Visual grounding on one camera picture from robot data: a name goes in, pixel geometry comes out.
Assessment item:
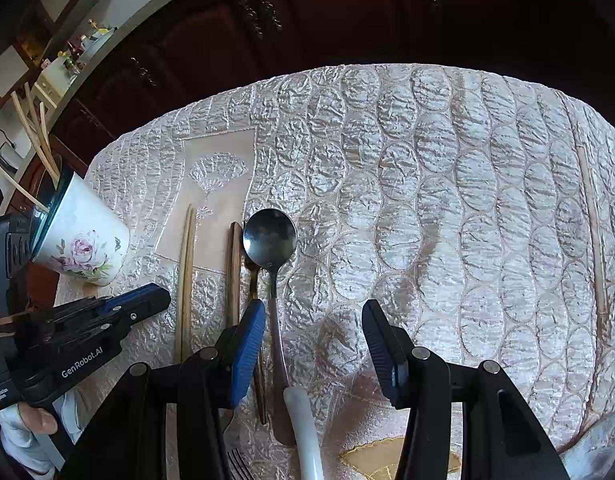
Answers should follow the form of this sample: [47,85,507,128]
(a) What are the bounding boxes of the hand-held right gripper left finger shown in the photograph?
[60,299,267,480]

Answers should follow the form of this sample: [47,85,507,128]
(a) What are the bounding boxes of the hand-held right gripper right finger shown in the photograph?
[361,300,558,480]

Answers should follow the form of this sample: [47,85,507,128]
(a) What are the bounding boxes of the cream microwave oven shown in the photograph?
[34,57,80,111]

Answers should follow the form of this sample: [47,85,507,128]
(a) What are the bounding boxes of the grey stone kitchen countertop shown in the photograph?
[17,0,268,181]

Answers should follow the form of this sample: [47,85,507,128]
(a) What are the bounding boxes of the steel spoon copper handle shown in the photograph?
[243,208,299,447]

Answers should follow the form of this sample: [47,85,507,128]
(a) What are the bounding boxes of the person's left hand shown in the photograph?
[18,402,59,435]

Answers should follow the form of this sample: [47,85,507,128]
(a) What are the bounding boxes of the white ceramic spoon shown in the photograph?
[282,386,324,480]

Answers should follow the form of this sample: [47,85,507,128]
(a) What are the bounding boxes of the white floral teal-rimmed utensil holder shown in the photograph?
[30,152,130,287]

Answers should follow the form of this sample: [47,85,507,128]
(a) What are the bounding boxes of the silver fork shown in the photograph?
[226,447,254,480]

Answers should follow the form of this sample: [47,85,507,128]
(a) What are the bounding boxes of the gold handled utensil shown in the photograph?
[246,255,268,425]

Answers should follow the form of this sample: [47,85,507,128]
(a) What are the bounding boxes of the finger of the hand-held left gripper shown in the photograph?
[47,283,171,356]
[52,296,120,323]

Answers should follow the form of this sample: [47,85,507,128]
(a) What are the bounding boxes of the dark red wooden base cabinets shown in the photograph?
[52,0,615,161]

